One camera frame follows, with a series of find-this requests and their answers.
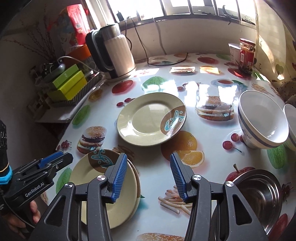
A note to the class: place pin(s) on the white and black electric kettle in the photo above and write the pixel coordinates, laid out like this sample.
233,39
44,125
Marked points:
115,53

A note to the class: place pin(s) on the beige plate with brown patch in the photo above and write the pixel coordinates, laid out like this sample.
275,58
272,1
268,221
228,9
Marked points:
138,185
148,118

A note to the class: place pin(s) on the cream plates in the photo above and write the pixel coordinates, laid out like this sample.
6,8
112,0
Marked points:
111,183

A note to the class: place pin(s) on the fruit print tablecloth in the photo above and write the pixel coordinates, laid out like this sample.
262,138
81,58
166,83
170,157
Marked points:
161,78

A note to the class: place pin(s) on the cream curtain with heart print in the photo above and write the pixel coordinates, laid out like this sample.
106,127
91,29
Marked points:
275,58

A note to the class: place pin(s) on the orange container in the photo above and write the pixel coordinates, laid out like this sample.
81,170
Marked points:
79,52

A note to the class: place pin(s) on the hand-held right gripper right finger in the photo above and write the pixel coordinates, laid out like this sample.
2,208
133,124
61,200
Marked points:
179,178

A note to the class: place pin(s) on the window with metal bars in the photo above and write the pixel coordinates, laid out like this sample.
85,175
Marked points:
185,8

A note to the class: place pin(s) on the stainless steel bowl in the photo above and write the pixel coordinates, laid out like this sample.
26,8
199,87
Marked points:
259,197

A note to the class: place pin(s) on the black window hook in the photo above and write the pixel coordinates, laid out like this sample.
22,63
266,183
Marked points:
226,14

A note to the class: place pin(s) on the red cardboard box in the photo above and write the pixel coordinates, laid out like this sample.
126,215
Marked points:
78,23

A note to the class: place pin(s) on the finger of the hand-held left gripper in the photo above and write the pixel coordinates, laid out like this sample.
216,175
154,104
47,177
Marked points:
49,158
63,161

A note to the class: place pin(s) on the grey striped storage basket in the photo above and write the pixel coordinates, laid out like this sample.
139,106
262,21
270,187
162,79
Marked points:
85,89

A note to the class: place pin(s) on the white bowl with blue rim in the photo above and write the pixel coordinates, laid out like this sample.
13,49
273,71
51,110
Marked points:
291,125
266,120

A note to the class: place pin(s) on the person's left hand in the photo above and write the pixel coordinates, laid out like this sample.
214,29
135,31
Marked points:
35,212

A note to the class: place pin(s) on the colourful printed bag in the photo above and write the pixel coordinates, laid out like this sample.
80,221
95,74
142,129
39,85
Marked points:
63,27

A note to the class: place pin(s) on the glass jar with red label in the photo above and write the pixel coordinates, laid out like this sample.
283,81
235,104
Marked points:
247,56

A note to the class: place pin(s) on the black charger plug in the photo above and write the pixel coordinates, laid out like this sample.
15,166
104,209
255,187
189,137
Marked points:
119,15

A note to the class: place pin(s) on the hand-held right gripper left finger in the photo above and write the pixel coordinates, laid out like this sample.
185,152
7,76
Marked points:
119,178

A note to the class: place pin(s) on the white plastic cup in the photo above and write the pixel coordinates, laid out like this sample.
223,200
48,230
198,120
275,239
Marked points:
234,53

